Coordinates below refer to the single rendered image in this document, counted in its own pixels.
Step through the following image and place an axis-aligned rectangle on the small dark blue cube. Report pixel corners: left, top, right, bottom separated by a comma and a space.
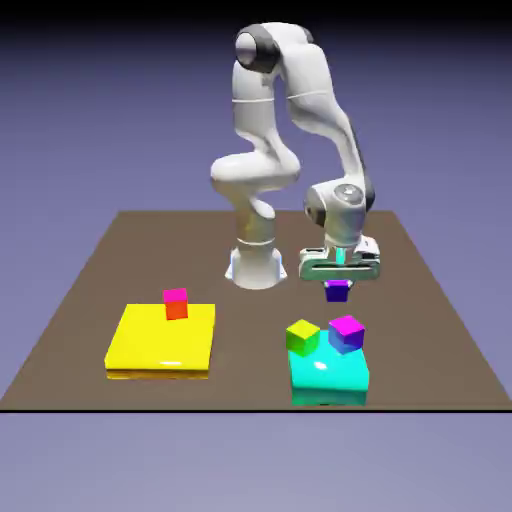
324, 279, 350, 304

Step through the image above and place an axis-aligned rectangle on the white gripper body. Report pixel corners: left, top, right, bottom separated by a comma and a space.
297, 246, 382, 282

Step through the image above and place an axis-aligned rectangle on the large cyan box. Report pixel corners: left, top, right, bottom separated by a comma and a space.
287, 328, 371, 407

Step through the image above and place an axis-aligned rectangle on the small green cube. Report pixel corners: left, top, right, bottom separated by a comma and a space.
285, 318, 321, 358

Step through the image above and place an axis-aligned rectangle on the small red cube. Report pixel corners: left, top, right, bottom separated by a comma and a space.
162, 287, 189, 322

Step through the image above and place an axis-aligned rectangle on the large yellow box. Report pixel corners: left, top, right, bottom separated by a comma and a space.
103, 302, 217, 380

